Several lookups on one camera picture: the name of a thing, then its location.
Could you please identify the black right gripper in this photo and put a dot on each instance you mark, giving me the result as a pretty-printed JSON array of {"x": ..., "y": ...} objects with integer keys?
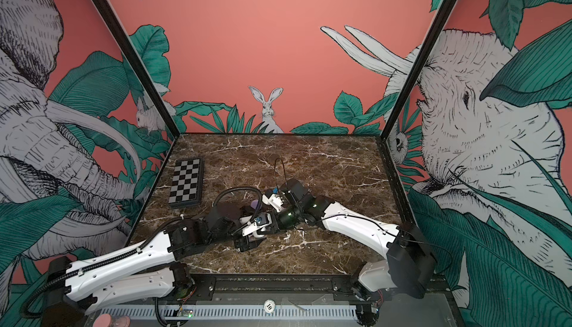
[{"x": 276, "y": 225}]

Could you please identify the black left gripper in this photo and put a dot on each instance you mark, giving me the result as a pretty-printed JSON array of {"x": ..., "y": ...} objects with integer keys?
[{"x": 247, "y": 243}]

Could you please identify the purple earbud charging case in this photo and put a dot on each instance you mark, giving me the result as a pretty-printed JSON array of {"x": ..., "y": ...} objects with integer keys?
[{"x": 254, "y": 203}]

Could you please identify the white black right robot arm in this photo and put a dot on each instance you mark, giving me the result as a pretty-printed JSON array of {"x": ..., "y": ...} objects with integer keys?
[{"x": 408, "y": 262}]

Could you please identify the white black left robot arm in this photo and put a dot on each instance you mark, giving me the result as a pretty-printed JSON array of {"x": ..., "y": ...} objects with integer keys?
[{"x": 73, "y": 288}]

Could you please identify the poker chip on vent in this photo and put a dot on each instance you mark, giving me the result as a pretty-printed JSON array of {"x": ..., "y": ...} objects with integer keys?
[{"x": 269, "y": 306}]

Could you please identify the black white chessboard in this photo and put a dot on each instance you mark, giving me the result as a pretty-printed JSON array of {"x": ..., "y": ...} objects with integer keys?
[{"x": 187, "y": 183}]

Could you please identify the white perforated vent strip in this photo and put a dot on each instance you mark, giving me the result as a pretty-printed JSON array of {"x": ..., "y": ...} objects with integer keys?
[{"x": 257, "y": 312}]

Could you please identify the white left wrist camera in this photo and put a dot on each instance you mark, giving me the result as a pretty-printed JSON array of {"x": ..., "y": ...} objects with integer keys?
[{"x": 256, "y": 228}]

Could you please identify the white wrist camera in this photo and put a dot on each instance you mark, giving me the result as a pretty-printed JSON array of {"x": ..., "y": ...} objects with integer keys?
[
  {"x": 256, "y": 228},
  {"x": 274, "y": 198}
]

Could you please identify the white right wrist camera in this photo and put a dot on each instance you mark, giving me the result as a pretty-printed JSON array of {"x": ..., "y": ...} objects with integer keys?
[{"x": 274, "y": 198}]

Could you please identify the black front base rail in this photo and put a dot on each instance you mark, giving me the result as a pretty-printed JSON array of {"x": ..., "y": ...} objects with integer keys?
[{"x": 295, "y": 287}]

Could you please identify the black left corner post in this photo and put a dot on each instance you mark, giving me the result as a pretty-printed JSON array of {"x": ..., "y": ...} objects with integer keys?
[{"x": 122, "y": 39}]

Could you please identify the black corner post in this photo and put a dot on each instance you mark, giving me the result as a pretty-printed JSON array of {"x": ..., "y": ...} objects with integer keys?
[
  {"x": 437, "y": 25},
  {"x": 122, "y": 39}
]

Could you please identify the black right corner post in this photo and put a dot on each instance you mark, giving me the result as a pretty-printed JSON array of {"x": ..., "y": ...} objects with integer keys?
[{"x": 437, "y": 25}]

